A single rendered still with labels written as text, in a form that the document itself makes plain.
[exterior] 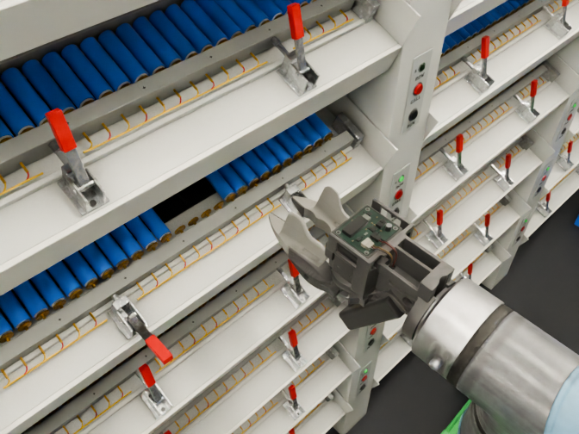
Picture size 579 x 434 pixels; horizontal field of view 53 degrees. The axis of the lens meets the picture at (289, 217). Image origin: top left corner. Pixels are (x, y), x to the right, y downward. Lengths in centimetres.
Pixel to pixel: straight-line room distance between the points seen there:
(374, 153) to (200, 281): 33
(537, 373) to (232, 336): 50
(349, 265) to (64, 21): 33
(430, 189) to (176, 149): 66
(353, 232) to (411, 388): 121
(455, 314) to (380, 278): 9
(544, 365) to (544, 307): 148
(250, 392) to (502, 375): 63
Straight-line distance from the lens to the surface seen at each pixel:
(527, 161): 160
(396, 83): 80
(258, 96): 64
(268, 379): 110
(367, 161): 88
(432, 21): 81
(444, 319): 55
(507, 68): 115
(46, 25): 46
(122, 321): 68
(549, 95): 148
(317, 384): 132
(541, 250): 218
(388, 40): 77
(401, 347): 163
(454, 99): 103
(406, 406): 172
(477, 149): 126
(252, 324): 92
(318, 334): 115
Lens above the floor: 152
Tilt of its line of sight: 46 degrees down
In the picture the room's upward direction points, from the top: straight up
